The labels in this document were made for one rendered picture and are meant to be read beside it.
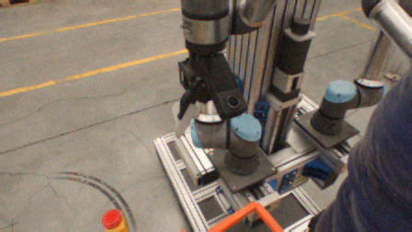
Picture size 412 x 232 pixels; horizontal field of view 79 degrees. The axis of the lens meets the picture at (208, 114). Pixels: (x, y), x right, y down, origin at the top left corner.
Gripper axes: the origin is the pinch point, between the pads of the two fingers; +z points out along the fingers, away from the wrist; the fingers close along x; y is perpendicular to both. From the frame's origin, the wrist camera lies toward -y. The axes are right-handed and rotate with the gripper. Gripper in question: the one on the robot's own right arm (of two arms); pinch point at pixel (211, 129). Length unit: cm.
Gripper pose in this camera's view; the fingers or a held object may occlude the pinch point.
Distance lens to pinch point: 54.8
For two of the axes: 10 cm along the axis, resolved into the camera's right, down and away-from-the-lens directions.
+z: 0.0, 7.5, 6.7
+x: -8.9, 3.0, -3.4
